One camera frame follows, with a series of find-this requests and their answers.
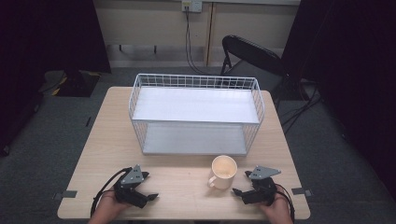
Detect person's right hand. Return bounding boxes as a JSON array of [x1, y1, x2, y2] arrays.
[[259, 185, 293, 219]]

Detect person's left hand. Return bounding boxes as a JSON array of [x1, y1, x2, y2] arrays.
[[96, 188, 133, 218]]

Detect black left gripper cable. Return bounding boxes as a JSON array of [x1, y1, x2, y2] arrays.
[[90, 166, 134, 218]]

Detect black folding chair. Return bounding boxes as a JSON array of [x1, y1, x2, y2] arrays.
[[219, 35, 302, 101]]

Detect black wall socket cable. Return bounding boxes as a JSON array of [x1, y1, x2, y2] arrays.
[[184, 5, 219, 77]]

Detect white wire shelf rack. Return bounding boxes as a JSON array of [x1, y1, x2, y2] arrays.
[[128, 73, 266, 157]]

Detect black curtain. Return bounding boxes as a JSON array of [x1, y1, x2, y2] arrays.
[[280, 0, 396, 202], [0, 0, 112, 158]]

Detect black and yellow stand base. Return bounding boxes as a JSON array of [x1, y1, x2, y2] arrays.
[[38, 69, 103, 98]]

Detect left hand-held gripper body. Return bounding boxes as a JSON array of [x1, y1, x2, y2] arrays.
[[112, 164, 149, 209]]

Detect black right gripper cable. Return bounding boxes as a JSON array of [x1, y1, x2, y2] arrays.
[[274, 183, 296, 224]]

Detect black floor cables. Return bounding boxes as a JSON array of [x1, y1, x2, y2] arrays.
[[279, 78, 322, 135]]

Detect cream ceramic cup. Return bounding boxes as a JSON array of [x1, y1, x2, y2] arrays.
[[206, 154, 238, 190]]

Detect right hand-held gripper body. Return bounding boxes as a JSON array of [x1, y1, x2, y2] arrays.
[[241, 165, 282, 206]]

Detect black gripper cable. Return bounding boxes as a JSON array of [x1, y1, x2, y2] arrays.
[[274, 183, 296, 224], [90, 166, 134, 218]]

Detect grey tape marker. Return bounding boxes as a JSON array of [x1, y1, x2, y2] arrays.
[[52, 189, 78, 201], [290, 187, 314, 198]]

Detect white wall socket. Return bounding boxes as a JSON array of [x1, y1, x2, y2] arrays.
[[181, 0, 204, 14]]

